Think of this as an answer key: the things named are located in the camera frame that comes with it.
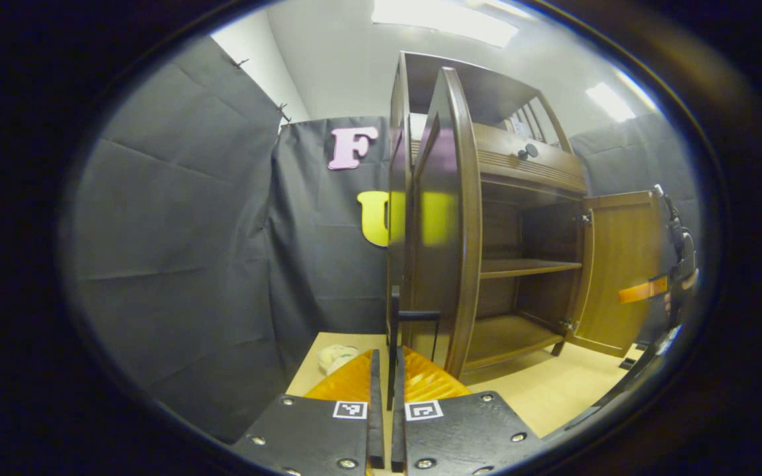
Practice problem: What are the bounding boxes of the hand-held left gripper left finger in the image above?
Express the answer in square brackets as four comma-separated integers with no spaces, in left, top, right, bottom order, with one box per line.
[232,348,386,473]

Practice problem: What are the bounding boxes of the long ceiling light panel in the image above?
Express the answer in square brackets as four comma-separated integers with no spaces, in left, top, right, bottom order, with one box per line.
[585,69,659,123]
[371,0,519,48]

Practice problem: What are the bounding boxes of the white round object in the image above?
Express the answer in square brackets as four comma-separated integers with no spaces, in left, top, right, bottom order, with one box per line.
[317,344,360,376]

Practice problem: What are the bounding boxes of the black backdrop cloth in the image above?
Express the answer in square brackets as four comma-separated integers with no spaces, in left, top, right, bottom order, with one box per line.
[63,36,702,444]

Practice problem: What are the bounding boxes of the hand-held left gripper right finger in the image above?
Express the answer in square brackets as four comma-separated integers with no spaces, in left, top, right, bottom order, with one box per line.
[391,344,544,473]

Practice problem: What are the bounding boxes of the pale upright books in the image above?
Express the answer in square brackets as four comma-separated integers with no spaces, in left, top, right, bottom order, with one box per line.
[507,106,540,139]

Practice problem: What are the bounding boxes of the wooden double-door shoe cabinet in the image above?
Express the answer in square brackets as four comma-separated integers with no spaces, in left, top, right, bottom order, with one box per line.
[386,52,590,384]

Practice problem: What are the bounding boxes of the wooden cabinet door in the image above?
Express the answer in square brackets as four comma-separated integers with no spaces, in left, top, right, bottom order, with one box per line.
[566,190,665,359]
[388,66,484,411]

